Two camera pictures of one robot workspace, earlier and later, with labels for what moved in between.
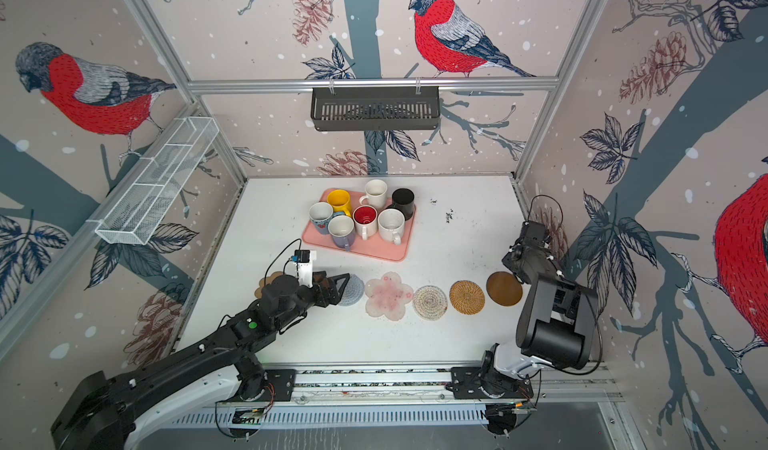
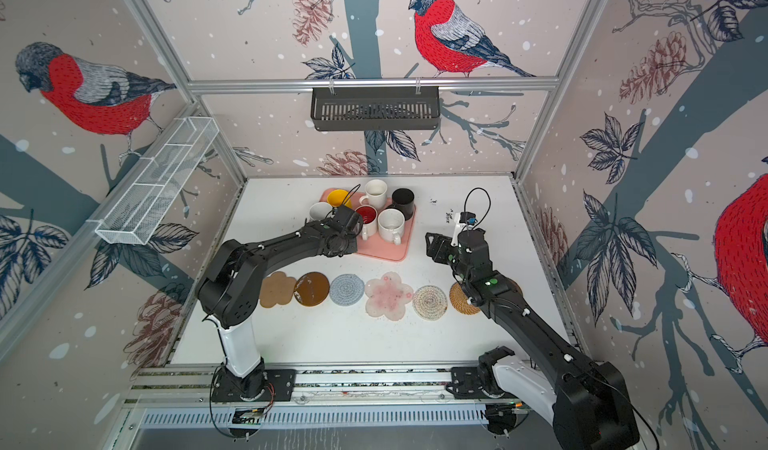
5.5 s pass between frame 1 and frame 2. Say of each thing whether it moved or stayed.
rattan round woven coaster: stayed
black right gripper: moved
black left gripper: moved
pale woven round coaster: stayed
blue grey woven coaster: stayed
